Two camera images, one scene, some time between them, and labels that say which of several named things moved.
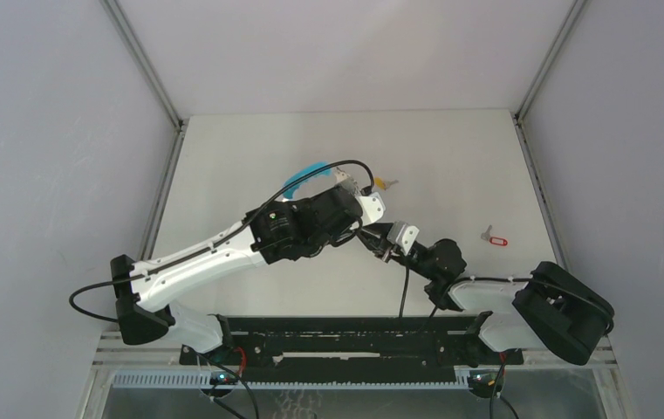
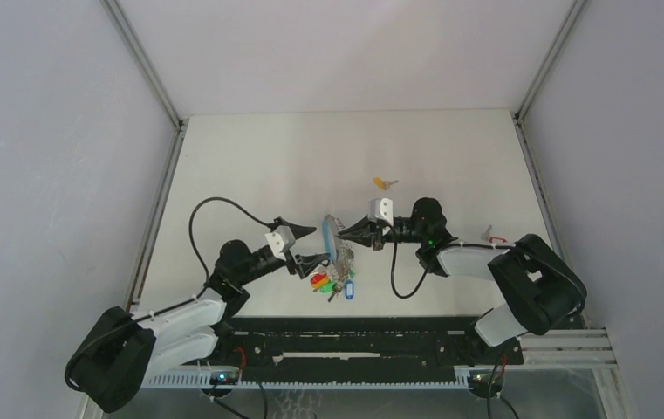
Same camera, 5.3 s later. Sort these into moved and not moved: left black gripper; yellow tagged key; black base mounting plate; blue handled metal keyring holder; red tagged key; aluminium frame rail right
Moved: left black gripper; blue handled metal keyring holder
Not moved: yellow tagged key; red tagged key; black base mounting plate; aluminium frame rail right
